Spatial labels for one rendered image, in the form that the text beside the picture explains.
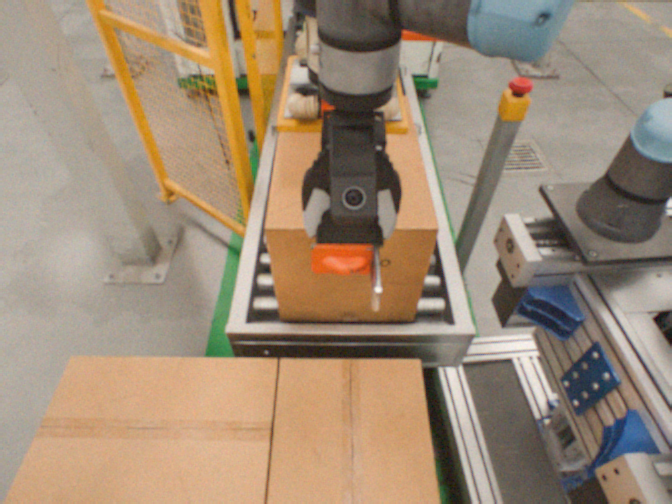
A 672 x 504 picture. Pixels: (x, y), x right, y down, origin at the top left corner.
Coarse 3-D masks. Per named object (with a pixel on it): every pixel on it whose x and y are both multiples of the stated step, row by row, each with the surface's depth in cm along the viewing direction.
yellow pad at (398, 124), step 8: (400, 88) 102; (392, 96) 99; (400, 96) 100; (400, 104) 97; (400, 112) 94; (392, 120) 93; (400, 120) 93; (392, 128) 91; (400, 128) 91; (408, 128) 92
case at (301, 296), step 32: (288, 160) 112; (416, 160) 112; (288, 192) 104; (416, 192) 104; (288, 224) 96; (416, 224) 96; (288, 256) 103; (384, 256) 103; (416, 256) 103; (288, 288) 113; (320, 288) 113; (352, 288) 113; (384, 288) 113; (416, 288) 113; (288, 320) 125; (320, 320) 125; (352, 320) 125; (384, 320) 125
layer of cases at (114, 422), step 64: (64, 384) 113; (128, 384) 113; (192, 384) 113; (256, 384) 113; (320, 384) 113; (384, 384) 113; (64, 448) 102; (128, 448) 102; (192, 448) 102; (256, 448) 103; (320, 448) 103; (384, 448) 103
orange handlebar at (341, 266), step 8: (408, 32) 95; (408, 40) 97; (416, 40) 97; (424, 40) 96; (432, 40) 96; (328, 264) 51; (336, 264) 50; (344, 264) 50; (352, 264) 50; (360, 264) 51; (368, 264) 52; (336, 272) 51; (344, 272) 50; (352, 272) 51
